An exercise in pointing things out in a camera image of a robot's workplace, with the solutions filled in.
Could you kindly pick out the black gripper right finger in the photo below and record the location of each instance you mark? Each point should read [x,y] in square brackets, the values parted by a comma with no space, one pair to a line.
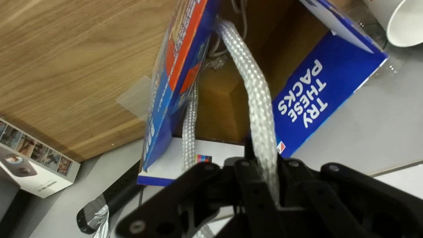
[337,201]

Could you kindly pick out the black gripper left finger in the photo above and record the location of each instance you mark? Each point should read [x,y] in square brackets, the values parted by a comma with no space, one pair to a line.
[185,206]

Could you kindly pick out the blue Oreo carton box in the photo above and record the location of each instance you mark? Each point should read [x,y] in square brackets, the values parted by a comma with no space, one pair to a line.
[339,65]

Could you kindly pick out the white small product box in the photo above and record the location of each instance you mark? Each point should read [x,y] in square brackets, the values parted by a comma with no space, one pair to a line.
[35,165]

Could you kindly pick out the clear tape patch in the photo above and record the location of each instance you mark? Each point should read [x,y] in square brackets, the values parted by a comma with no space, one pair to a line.
[137,99]

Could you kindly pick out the white paper cup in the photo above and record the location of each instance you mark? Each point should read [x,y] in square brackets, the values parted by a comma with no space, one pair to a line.
[402,20]

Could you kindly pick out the black cylindrical handle tool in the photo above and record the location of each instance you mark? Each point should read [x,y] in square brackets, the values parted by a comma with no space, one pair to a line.
[110,201]

